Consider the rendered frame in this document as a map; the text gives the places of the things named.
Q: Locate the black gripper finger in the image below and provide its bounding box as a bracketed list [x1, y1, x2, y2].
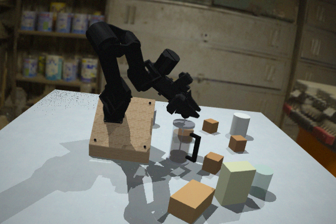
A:
[185, 89, 201, 112]
[175, 97, 199, 119]

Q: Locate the glass french press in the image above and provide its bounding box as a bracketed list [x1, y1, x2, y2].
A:
[166, 114, 201, 166]

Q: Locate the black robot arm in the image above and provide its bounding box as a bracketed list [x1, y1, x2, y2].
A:
[86, 22, 193, 123]

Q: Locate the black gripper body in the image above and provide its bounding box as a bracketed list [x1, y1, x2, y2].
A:
[157, 77, 190, 115]

